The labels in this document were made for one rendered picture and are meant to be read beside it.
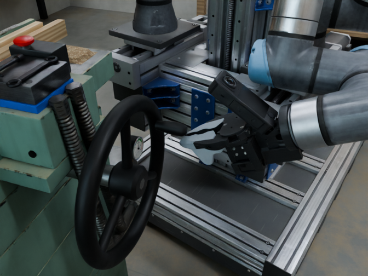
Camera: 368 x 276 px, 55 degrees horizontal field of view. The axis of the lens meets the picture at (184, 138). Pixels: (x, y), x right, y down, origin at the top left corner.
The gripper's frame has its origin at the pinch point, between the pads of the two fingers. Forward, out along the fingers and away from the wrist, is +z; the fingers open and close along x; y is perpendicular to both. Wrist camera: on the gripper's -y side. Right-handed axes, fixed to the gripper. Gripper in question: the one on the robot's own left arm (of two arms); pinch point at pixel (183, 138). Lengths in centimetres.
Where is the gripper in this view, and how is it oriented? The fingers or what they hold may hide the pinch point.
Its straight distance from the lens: 64.4
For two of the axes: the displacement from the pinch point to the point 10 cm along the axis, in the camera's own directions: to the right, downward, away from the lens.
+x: 3.8, -5.8, 7.2
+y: 4.5, 7.9, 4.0
